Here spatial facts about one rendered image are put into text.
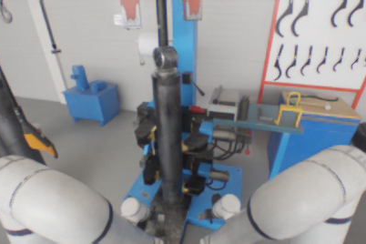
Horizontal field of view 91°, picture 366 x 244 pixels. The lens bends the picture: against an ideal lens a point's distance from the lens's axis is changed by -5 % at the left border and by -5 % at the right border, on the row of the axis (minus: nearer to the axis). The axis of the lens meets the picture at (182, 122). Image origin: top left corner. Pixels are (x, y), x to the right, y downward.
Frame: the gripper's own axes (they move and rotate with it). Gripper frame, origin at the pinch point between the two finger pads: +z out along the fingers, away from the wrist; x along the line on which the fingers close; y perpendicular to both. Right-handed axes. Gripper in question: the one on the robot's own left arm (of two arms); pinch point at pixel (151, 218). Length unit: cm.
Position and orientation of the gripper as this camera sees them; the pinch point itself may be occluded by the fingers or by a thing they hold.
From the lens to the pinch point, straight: 127.8
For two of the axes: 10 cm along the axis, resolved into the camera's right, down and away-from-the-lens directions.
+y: 0.7, -8.0, 5.9
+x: -9.8, 0.5, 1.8
